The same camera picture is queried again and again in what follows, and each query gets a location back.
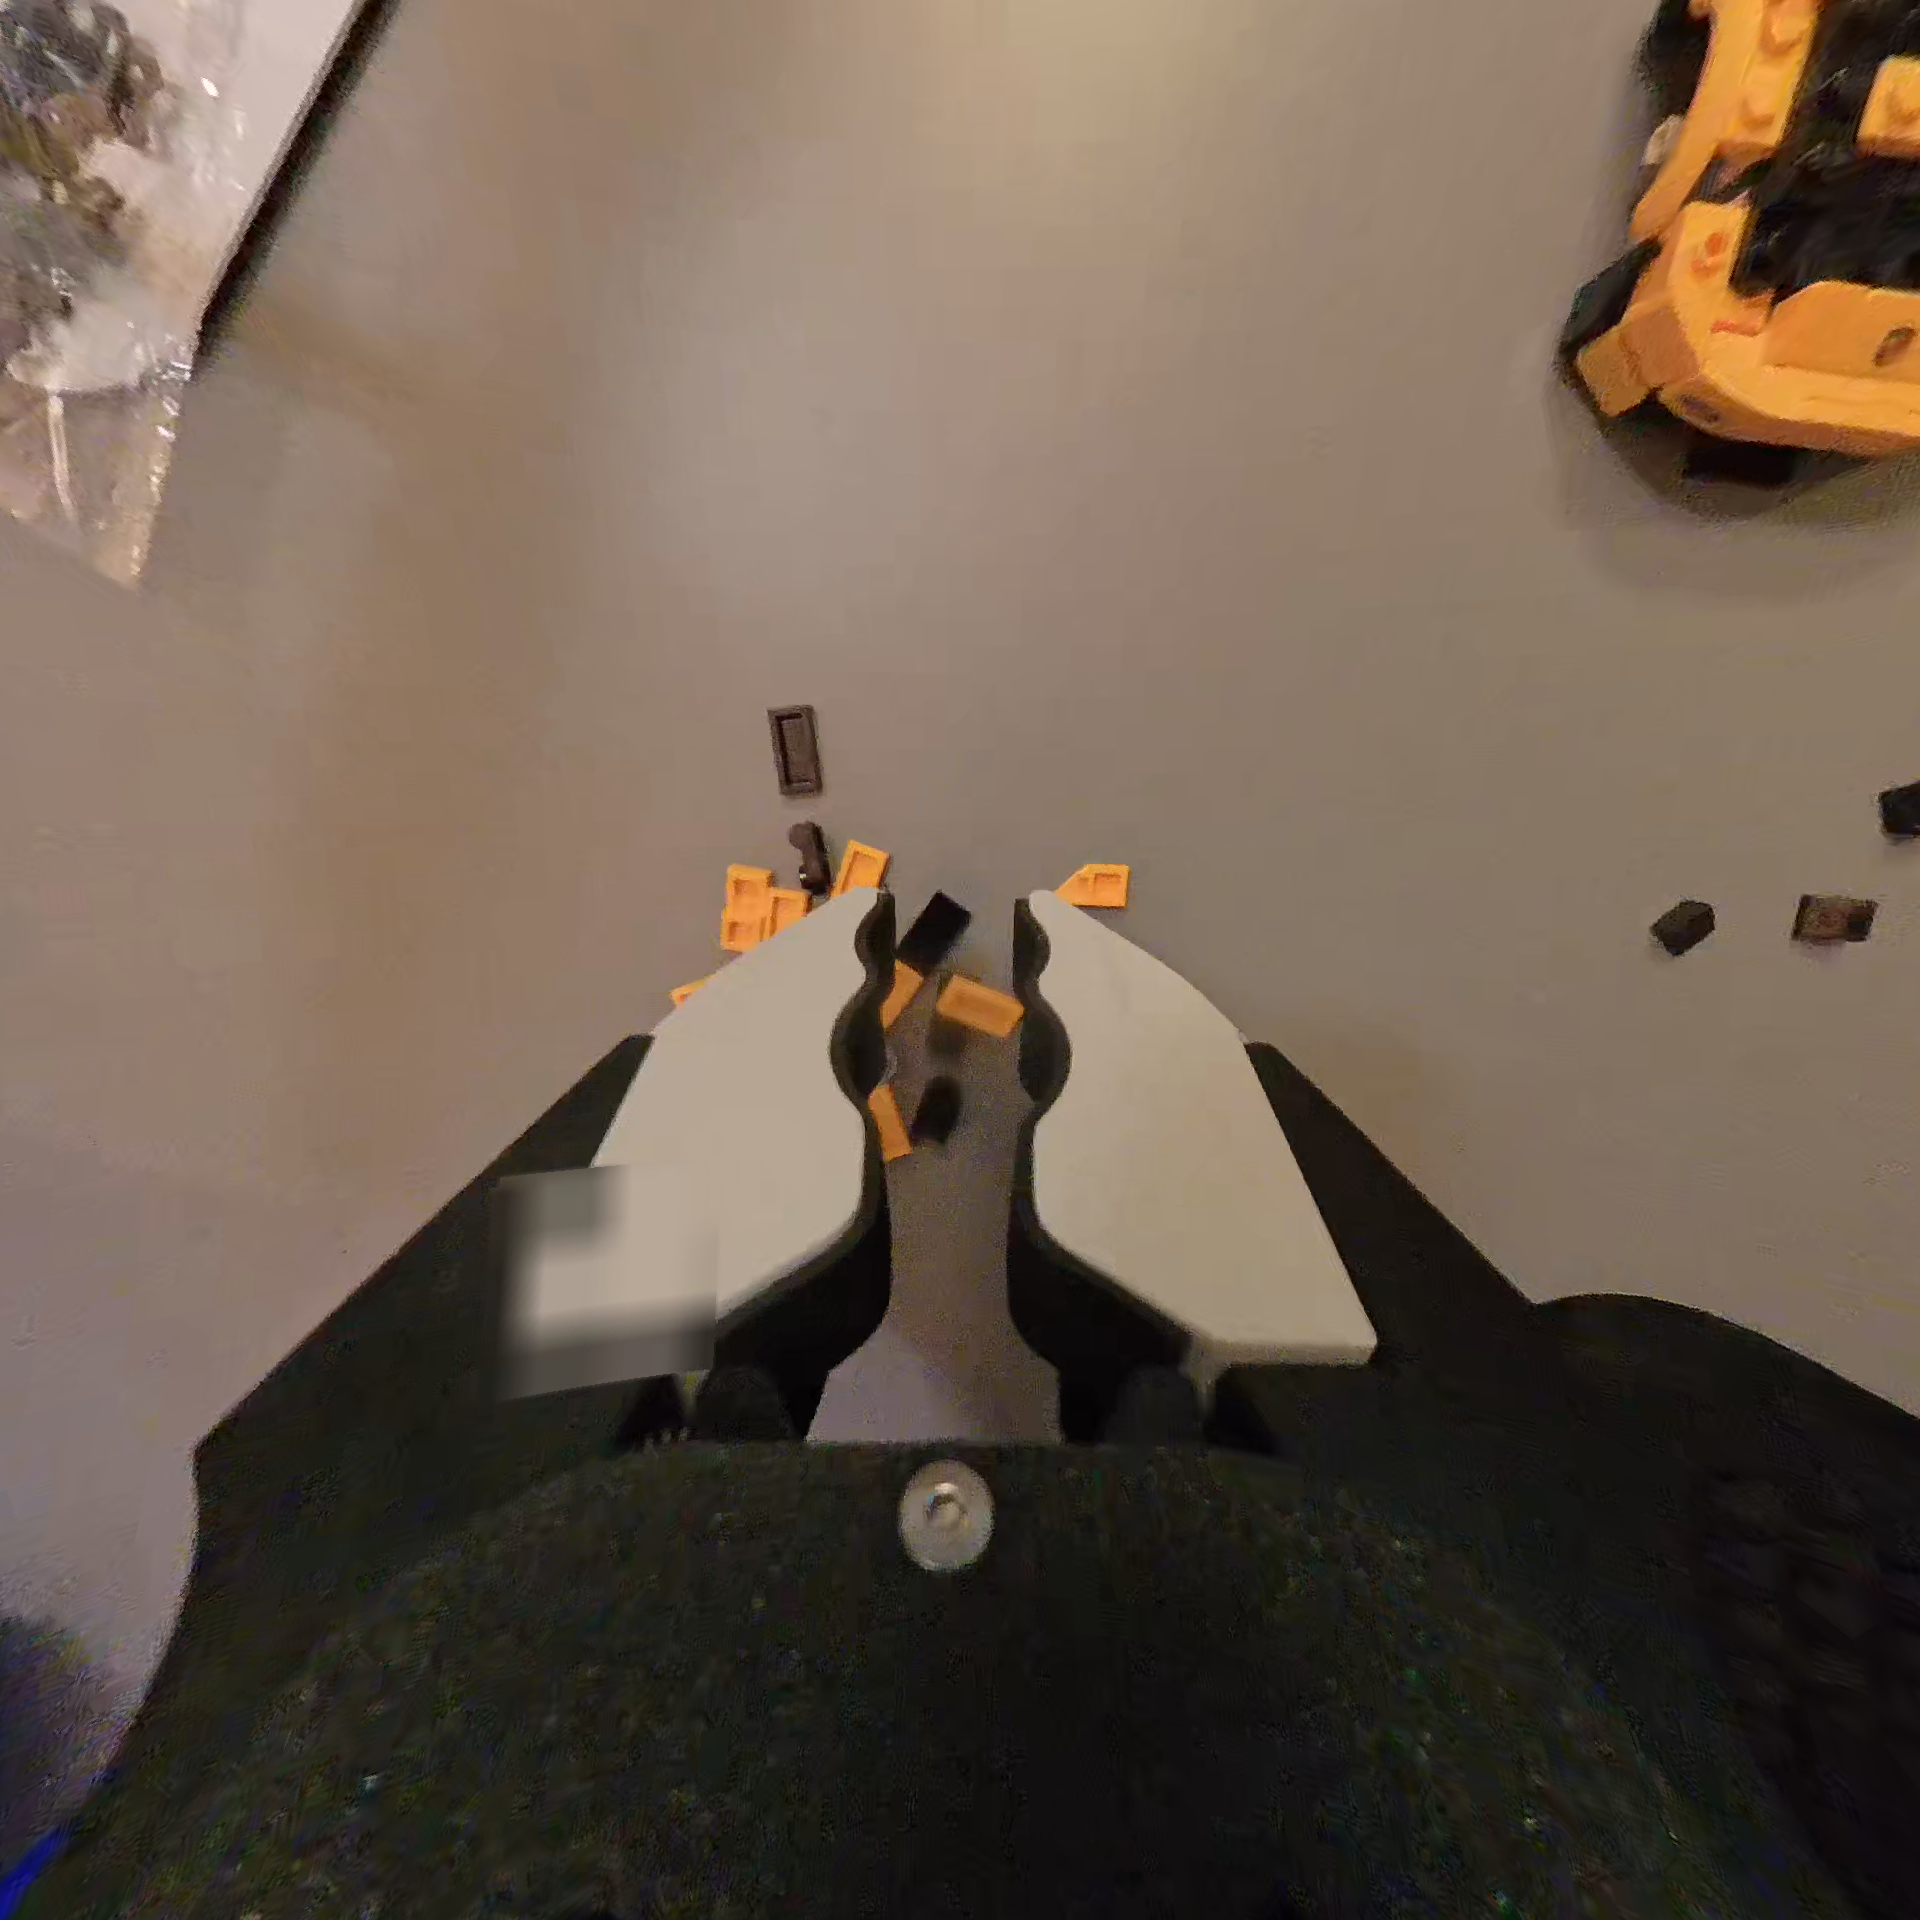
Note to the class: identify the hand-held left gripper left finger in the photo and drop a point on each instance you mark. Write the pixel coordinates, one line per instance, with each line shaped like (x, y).
(751, 1080)

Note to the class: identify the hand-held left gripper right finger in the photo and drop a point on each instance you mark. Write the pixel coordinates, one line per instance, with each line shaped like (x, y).
(1186, 1186)

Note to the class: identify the pile of lego pieces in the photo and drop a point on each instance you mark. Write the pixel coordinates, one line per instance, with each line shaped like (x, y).
(751, 909)

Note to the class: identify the orange lego car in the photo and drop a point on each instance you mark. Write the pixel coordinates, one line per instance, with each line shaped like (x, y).
(1695, 302)

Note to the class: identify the small dark lego piece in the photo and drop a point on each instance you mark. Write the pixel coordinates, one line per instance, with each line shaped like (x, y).
(1681, 927)
(1832, 918)
(1901, 810)

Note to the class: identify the person's black clothing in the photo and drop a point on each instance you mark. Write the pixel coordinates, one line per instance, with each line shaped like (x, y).
(1801, 1501)

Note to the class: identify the clear bag of grey parts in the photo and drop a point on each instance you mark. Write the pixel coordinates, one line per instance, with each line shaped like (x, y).
(76, 226)

